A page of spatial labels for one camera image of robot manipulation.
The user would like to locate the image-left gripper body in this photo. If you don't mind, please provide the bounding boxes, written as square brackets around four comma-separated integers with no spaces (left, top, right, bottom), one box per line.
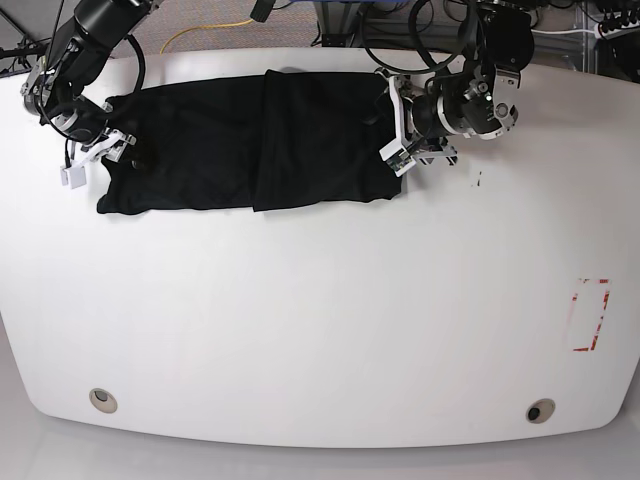
[20,57,115,149]

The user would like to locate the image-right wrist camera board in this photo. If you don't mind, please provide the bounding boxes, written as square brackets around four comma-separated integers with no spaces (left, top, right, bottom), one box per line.
[379,144,416,177]

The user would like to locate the white cable on floor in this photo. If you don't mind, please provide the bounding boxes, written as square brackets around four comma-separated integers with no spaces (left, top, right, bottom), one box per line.
[529,25,599,37]

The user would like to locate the left table cable grommet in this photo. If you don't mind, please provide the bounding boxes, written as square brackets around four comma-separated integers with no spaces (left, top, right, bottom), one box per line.
[89,388,118,414]

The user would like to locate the white power strip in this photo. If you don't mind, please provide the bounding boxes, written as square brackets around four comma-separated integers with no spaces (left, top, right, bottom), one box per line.
[595,11,639,39]

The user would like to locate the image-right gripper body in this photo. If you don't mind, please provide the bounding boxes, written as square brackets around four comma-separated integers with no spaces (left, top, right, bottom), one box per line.
[402,65,521,165]

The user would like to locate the red tape rectangle marking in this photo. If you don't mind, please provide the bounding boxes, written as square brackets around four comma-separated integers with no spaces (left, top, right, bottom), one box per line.
[566,278,612,352]

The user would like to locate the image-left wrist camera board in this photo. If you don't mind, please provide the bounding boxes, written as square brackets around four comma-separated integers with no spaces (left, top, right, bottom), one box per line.
[60,166,87,189]

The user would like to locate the black tripod leg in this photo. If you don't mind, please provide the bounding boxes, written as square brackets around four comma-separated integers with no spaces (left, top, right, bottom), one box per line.
[1,8,42,51]

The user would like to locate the table cable grommet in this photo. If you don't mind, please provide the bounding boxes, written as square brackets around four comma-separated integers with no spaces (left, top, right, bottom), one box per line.
[89,388,118,414]
[525,398,556,424]

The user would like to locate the grey metal stand base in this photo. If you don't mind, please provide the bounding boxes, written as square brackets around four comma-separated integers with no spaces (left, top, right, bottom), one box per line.
[317,0,401,48]

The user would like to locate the right table cable grommet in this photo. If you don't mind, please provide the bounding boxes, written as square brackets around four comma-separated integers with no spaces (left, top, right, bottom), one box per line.
[525,398,556,424]

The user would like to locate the black T-shirt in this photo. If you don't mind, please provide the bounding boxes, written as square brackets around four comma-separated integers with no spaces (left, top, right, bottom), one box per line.
[97,70,402,215]

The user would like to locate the yellow cable on floor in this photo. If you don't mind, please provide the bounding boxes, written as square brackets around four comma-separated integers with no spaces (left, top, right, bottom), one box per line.
[160,17,255,54]

